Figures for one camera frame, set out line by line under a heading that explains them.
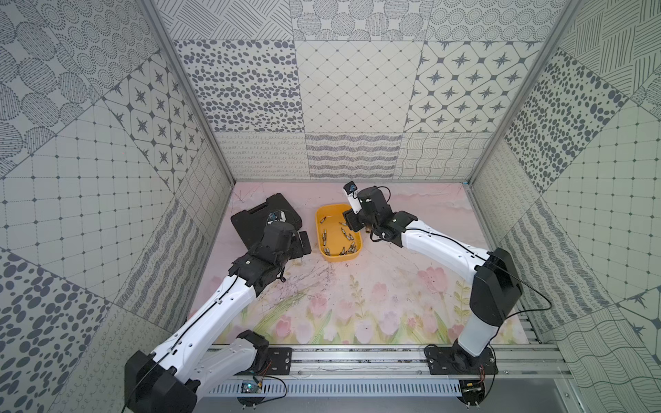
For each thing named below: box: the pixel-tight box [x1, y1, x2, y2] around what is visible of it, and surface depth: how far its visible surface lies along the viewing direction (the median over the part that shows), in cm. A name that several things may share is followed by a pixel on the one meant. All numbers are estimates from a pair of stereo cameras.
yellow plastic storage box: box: [315, 203, 363, 263], surface depth 101 cm
